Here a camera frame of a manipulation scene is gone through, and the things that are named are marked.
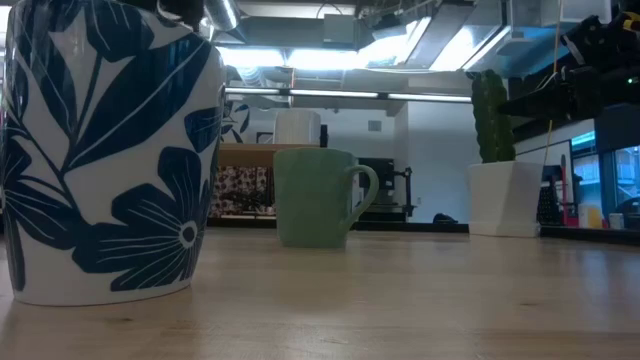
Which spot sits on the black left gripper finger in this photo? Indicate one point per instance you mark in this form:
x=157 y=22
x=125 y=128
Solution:
x=187 y=10

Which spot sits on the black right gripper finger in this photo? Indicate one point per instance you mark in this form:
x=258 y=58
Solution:
x=535 y=104

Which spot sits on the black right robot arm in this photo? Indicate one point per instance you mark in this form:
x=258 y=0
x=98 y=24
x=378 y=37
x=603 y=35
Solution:
x=600 y=40

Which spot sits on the green cactus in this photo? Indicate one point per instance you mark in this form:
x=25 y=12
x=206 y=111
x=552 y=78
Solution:
x=492 y=120

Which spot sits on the red stand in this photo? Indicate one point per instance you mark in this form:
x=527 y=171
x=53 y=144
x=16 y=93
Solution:
x=567 y=195

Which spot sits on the white planter pot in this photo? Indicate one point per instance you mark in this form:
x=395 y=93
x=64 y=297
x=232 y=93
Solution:
x=502 y=200

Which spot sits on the black mesh crate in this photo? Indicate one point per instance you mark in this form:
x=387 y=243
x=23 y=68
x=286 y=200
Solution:
x=549 y=205

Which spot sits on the white mug blue leaf print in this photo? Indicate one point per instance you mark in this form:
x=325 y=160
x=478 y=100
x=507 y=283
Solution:
x=235 y=122

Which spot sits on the yellow container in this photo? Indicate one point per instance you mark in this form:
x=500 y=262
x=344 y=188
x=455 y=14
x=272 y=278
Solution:
x=592 y=217

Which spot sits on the small white cup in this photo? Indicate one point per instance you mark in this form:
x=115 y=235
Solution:
x=616 y=221

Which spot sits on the small dark lump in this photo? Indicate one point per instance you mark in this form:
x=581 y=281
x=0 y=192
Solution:
x=444 y=219

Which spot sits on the wooden shelf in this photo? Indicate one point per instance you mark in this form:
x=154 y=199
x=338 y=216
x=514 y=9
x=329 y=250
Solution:
x=247 y=155

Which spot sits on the white ribbed cylinder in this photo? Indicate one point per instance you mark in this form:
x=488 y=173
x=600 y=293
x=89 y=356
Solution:
x=297 y=127

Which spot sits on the black machine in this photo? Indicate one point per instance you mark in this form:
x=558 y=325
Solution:
x=387 y=190

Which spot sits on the large white blue floral mug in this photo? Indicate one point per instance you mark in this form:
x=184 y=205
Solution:
x=100 y=165

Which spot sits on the long ceiling light strip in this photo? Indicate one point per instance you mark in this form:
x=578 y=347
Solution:
x=350 y=94

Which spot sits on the patterned boxes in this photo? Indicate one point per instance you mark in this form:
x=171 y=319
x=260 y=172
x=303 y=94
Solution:
x=240 y=190

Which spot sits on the green faceted mug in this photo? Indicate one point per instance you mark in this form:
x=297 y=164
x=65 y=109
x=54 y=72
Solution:
x=312 y=200

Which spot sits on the silver ceiling duct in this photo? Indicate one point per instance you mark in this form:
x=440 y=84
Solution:
x=222 y=12

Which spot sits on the grey wall plate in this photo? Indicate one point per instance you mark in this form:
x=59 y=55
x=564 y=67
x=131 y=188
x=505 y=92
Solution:
x=374 y=125

